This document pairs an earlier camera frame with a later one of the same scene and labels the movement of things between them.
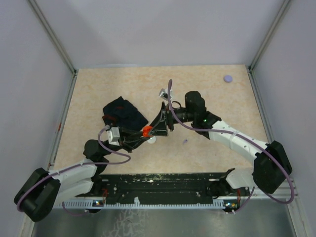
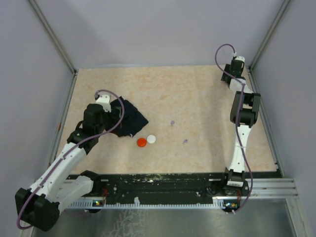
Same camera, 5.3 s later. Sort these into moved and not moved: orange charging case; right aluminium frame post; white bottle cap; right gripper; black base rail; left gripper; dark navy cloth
Moved: orange charging case; left gripper; right gripper
Not moved: black base rail; right aluminium frame post; white bottle cap; dark navy cloth
